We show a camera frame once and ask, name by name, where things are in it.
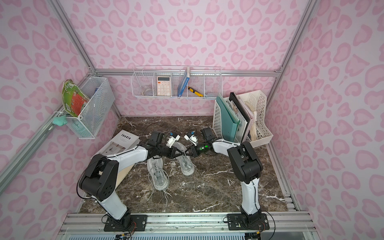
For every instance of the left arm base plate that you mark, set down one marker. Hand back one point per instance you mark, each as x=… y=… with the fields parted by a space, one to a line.
x=129 y=223

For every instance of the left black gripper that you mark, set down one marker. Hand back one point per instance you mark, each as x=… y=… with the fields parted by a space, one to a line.
x=169 y=150

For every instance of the white pink calculator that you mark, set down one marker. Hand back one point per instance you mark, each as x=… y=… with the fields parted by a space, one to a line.
x=164 y=86

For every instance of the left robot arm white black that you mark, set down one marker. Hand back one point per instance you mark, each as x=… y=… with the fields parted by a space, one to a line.
x=100 y=178

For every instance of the teal folder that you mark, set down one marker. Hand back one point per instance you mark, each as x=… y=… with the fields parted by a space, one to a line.
x=229 y=121

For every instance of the mint green hook clip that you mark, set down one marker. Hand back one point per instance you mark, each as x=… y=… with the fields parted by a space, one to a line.
x=60 y=121

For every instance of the blue book in shelf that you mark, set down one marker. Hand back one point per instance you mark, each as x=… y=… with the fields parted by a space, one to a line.
x=184 y=82

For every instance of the white wire wall shelf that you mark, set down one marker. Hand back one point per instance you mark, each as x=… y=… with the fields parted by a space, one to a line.
x=206 y=80

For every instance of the yellow black utility knife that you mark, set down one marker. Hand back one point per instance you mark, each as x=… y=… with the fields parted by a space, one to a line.
x=195 y=92

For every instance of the white hardcover book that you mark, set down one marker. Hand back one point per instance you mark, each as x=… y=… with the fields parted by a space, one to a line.
x=123 y=141

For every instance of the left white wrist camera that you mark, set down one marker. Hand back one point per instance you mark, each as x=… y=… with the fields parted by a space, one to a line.
x=174 y=137

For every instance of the white plastic file organizer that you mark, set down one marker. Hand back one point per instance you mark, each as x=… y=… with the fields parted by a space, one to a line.
x=256 y=102

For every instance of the grey knit sneaker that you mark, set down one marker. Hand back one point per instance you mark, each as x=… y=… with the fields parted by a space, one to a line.
x=157 y=174
x=187 y=166

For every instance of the clear glass bowl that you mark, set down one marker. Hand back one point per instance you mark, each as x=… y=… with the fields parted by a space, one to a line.
x=148 y=91

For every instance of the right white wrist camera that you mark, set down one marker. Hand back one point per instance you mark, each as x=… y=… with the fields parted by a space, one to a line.
x=191 y=137

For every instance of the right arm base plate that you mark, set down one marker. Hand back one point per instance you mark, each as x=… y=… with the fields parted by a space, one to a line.
x=258 y=222

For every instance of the cream orange thin book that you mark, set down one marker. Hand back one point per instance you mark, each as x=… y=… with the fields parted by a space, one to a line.
x=123 y=172

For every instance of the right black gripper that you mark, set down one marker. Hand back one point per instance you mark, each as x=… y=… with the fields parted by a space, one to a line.
x=192 y=149

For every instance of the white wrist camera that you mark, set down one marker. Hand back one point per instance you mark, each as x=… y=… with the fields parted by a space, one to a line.
x=174 y=137
x=191 y=137

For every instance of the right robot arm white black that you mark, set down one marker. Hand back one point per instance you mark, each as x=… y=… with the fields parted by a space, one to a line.
x=245 y=163

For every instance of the black clipboard folder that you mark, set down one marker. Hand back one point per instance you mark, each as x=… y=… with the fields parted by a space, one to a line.
x=245 y=115

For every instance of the white wire side basket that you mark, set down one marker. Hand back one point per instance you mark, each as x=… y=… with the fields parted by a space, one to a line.
x=88 y=123

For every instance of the green red snack bag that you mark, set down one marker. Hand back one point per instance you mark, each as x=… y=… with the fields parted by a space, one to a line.
x=74 y=100

